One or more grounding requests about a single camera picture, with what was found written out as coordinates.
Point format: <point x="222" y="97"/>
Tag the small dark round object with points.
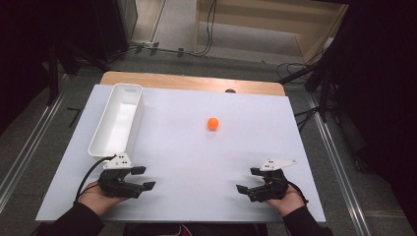
<point x="230" y="90"/>

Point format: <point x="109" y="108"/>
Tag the light wooden shelf unit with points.
<point x="272" y="19"/>

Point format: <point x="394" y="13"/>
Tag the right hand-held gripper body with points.
<point x="273" y="188"/>

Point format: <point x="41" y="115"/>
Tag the metal floor rail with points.
<point x="29" y="150"/>
<point x="341" y="170"/>

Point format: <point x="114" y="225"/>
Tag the person's left hand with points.
<point x="95" y="200"/>

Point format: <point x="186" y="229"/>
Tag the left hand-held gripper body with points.
<point x="113" y="183"/>

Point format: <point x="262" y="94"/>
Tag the orange ball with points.
<point x="213" y="123"/>

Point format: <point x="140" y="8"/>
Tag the white board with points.
<point x="196" y="170"/>

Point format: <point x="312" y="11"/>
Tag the person's right hand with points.
<point x="288" y="203"/>

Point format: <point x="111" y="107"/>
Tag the black curtain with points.
<point x="380" y="82"/>
<point x="39" y="32"/>

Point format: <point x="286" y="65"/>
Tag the black tripod stand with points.
<point x="314" y="78"/>

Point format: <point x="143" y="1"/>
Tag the white rectangular plastic bin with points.
<point x="116" y="126"/>

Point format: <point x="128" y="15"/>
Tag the wooden table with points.
<point x="183" y="81"/>

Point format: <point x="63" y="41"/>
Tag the black metal stand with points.
<point x="65" y="59"/>

